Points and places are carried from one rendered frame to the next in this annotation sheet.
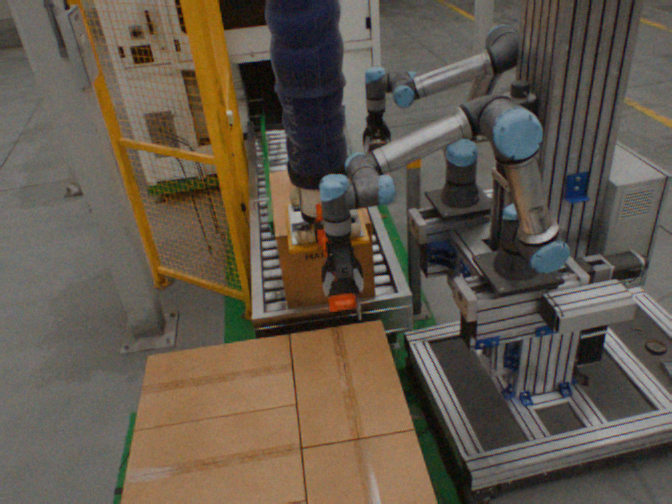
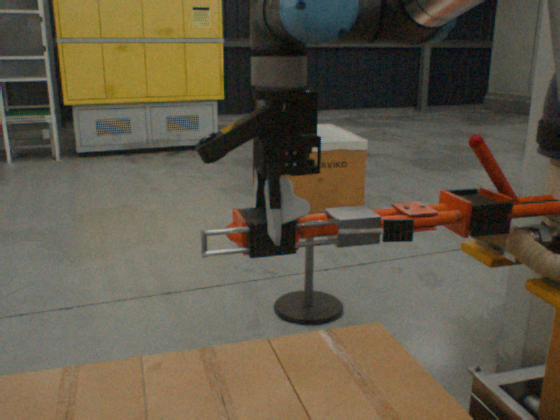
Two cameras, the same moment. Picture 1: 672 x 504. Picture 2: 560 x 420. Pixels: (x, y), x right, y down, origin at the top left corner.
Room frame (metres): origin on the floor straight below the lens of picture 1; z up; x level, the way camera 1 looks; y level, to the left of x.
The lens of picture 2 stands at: (1.22, -0.75, 1.44)
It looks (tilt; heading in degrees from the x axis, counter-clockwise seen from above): 17 degrees down; 79
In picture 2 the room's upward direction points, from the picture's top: straight up
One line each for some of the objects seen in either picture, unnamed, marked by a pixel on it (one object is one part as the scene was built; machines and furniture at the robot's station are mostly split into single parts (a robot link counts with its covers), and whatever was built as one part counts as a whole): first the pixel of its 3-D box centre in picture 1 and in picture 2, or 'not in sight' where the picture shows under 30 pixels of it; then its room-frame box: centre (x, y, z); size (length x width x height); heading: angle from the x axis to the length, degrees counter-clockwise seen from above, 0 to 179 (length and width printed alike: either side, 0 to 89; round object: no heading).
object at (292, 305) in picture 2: not in sight; (309, 259); (1.96, 2.02, 0.31); 0.40 x 0.40 x 0.62
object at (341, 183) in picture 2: not in sight; (310, 169); (1.96, 2.02, 0.82); 0.60 x 0.40 x 0.40; 90
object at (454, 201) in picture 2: (329, 230); (474, 211); (1.70, 0.02, 1.19); 0.10 x 0.08 x 0.06; 94
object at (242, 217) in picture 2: (340, 293); (265, 228); (1.35, 0.00, 1.19); 0.08 x 0.07 x 0.05; 4
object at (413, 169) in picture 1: (413, 239); not in sight; (2.64, -0.41, 0.50); 0.07 x 0.07 x 1.00; 5
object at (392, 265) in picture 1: (362, 191); not in sight; (3.22, -0.19, 0.50); 2.31 x 0.05 x 0.19; 5
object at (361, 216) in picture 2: not in sight; (351, 225); (1.49, 0.01, 1.18); 0.07 x 0.07 x 0.04; 4
